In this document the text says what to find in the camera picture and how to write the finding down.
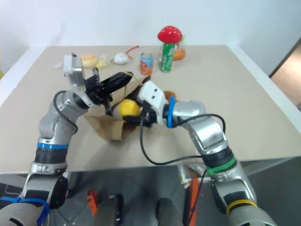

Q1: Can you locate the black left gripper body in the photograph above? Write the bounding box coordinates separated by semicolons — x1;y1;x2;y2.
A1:
85;67;113;116

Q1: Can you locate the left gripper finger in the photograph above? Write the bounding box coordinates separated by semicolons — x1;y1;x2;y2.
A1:
100;72;135;87
103;80;130;94

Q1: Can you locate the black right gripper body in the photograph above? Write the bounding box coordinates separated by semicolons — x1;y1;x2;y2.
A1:
140;100;158;127

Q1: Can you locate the yellow round plush toy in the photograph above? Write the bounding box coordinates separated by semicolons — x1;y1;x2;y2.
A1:
117;98;142;118

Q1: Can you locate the brown paper bag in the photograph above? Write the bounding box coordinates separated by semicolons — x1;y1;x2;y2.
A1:
83;72;169;142

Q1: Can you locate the white plush toy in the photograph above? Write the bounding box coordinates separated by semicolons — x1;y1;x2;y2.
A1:
113;52;129;65

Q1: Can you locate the tan bun plush toy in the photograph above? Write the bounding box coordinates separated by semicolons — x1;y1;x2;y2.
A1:
80;53;98;69

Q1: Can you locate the orange carrot plush toy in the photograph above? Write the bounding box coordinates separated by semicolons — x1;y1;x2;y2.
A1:
173;35;187;62

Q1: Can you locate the red mushroom plush toy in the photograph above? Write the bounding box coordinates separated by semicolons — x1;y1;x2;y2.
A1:
157;25;184;44

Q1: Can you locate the pale yellow wrapped toy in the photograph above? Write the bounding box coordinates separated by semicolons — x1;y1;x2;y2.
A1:
95;54;111;70

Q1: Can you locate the red printed drink can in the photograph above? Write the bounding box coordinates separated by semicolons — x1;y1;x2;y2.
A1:
140;52;154;76

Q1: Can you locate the green drink can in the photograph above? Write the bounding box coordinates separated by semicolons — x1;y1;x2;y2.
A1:
159;42;177;73

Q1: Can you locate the printed white box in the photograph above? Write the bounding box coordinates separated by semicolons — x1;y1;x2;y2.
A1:
177;163;214;185

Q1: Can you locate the orange plastic clamp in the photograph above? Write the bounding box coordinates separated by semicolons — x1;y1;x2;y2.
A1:
85;189;100;216

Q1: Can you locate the orange stick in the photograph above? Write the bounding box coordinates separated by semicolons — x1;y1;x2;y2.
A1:
188;178;199;226

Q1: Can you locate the brown door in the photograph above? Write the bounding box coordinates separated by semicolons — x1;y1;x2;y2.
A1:
269;39;301;79

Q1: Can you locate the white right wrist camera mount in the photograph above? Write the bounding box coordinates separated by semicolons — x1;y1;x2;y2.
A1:
137;81;170;126

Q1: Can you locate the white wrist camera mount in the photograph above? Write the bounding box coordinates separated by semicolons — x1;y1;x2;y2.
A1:
137;81;170;126
63;53;87;95

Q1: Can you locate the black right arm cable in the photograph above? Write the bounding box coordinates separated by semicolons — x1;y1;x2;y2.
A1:
139;113;227;219

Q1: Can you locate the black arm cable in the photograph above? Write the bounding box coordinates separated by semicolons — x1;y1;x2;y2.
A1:
53;90;79;135
139;113;227;219

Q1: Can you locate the red cable tie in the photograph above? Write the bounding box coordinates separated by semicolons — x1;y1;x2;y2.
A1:
125;45;140;60

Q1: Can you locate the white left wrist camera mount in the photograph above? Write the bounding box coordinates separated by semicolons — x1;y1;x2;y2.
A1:
63;53;87;95

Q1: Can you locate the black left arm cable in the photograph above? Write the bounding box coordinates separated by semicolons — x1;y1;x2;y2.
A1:
53;90;79;135

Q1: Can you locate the blue upper arm cable tie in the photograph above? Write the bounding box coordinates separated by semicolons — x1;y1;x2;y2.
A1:
0;197;51;226

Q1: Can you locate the yellow cable tie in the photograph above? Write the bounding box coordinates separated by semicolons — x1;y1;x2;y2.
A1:
226;199;258;216

